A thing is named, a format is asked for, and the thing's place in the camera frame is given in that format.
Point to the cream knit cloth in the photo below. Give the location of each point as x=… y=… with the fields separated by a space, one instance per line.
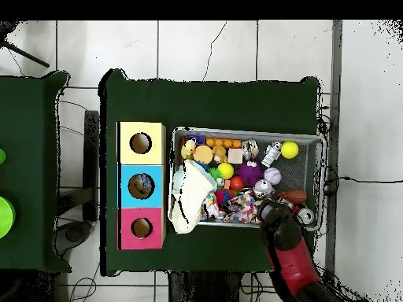
x=190 y=200

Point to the open-top silver can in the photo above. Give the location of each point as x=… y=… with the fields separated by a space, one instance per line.
x=250 y=149

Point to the multicolour polka dot cloth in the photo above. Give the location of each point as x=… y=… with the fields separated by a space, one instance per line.
x=239 y=207

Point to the clear plastic blue label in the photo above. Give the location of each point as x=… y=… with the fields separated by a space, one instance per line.
x=143 y=184

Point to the crushed silver can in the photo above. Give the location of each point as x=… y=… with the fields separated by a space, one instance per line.
x=263 y=188

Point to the bright green round bowl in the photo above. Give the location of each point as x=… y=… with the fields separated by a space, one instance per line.
x=5 y=217

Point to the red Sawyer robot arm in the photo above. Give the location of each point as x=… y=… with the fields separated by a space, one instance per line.
x=293 y=258

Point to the shallow clear mesh bin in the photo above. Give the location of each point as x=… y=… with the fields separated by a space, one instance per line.
x=176 y=138

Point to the wooden box with three holes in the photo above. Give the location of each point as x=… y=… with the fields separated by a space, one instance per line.
x=140 y=171

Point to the orange foam duck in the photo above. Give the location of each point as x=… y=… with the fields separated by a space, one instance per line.
x=203 y=154

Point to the small yellow rubber duck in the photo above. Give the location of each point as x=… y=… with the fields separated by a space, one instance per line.
x=187 y=149

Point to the small yellow ball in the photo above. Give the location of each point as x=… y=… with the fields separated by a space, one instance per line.
x=225 y=170

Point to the orange toy brick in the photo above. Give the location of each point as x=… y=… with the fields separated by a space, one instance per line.
x=223 y=142

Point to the wooden cube block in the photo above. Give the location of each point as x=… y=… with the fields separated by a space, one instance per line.
x=235 y=156

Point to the small orange ball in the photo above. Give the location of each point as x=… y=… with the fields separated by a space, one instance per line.
x=236 y=183

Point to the purple googly-eyed monster toy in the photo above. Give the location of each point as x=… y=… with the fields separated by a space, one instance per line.
x=250 y=173

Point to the white baseball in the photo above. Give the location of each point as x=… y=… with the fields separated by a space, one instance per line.
x=272 y=176

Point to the brown toy football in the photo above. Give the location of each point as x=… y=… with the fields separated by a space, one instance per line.
x=293 y=195

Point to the upright dark soda can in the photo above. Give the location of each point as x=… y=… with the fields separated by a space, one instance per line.
x=306 y=216

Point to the green cloth side table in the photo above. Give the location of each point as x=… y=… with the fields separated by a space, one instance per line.
x=31 y=182

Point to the small green round object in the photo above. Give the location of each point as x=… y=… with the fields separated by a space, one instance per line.
x=2 y=156

